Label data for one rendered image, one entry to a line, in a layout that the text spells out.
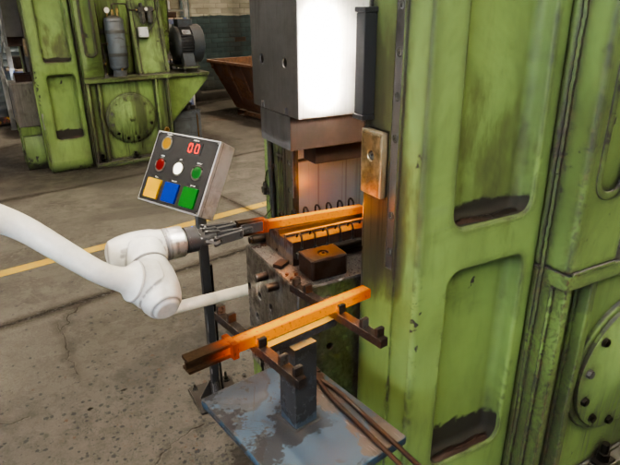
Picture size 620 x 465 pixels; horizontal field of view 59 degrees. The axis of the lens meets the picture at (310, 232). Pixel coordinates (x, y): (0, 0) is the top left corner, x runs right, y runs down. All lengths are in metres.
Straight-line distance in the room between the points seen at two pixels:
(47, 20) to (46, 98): 0.75
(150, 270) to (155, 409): 1.32
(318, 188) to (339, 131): 0.38
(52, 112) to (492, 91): 5.42
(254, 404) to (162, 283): 0.36
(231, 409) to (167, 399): 1.32
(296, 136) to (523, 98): 0.60
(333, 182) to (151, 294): 0.85
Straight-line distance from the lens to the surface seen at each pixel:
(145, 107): 6.52
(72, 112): 6.50
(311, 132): 1.57
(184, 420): 2.56
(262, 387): 1.43
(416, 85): 1.30
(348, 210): 1.78
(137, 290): 1.39
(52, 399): 2.87
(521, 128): 1.57
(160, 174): 2.18
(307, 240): 1.66
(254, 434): 1.31
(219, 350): 1.09
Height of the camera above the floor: 1.65
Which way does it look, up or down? 23 degrees down
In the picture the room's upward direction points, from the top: 1 degrees counter-clockwise
